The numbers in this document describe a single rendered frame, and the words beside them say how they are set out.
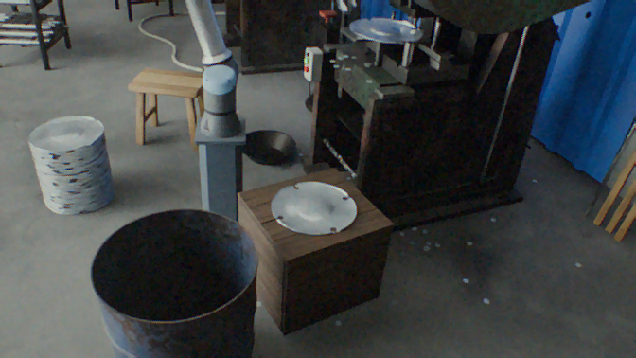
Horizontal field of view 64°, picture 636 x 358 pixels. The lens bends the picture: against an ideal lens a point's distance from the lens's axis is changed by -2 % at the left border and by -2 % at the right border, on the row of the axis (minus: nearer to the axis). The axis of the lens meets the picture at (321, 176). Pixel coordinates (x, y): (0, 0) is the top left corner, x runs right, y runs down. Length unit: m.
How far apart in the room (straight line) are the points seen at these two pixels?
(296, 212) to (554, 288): 1.10
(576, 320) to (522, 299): 0.20
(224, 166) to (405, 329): 0.89
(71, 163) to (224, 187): 0.62
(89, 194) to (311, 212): 1.03
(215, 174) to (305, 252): 0.59
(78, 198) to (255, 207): 0.88
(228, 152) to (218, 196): 0.21
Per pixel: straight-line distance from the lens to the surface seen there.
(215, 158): 1.97
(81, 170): 2.28
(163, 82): 2.69
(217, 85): 1.86
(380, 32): 2.09
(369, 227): 1.70
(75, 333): 1.92
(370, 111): 1.93
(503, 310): 2.08
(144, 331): 1.29
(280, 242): 1.61
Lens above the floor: 1.41
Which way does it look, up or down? 34 degrees down
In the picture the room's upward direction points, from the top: 5 degrees clockwise
